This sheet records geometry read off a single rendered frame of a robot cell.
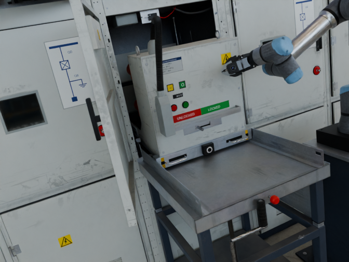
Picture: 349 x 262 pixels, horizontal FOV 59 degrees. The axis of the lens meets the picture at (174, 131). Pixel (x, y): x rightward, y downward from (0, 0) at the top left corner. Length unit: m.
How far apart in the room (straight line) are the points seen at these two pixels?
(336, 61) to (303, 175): 1.19
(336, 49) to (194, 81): 1.16
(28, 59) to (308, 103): 1.66
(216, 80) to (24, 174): 1.00
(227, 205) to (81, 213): 0.83
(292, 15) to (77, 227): 1.69
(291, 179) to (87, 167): 0.95
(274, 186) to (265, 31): 1.01
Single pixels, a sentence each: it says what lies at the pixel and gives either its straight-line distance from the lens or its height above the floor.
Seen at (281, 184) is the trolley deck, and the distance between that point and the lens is 1.26.
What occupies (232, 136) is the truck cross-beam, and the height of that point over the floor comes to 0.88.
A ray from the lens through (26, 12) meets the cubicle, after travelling 1.55.
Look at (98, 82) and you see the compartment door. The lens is 0.95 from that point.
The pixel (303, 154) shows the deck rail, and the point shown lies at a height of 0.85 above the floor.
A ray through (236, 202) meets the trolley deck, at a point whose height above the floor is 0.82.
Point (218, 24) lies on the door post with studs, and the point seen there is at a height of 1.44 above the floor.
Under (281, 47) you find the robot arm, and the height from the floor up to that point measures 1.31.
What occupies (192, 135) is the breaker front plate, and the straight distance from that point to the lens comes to 1.52.
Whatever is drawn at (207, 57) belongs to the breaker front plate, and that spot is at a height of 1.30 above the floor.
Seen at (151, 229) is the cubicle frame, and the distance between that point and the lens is 1.87.
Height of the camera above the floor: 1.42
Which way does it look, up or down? 17 degrees down
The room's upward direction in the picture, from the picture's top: 11 degrees counter-clockwise
